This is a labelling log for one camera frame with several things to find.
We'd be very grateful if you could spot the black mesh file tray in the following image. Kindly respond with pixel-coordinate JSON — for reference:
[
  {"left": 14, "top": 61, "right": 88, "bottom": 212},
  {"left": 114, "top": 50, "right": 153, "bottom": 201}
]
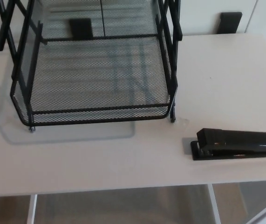
[{"left": 0, "top": 0, "right": 183, "bottom": 134}]

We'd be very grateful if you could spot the black stapler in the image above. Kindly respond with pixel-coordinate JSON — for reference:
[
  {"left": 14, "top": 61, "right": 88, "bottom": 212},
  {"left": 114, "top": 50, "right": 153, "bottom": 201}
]
[{"left": 190, "top": 127, "right": 266, "bottom": 161}]

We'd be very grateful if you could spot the black bracket behind tray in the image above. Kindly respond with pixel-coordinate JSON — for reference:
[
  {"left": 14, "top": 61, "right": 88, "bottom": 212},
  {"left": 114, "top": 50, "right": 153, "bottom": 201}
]
[{"left": 68, "top": 18, "right": 94, "bottom": 40}]

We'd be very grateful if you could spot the black bracket behind table right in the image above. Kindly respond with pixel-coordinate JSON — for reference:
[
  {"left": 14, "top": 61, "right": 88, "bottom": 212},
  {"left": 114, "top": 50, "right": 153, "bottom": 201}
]
[{"left": 217, "top": 12, "right": 243, "bottom": 35}]

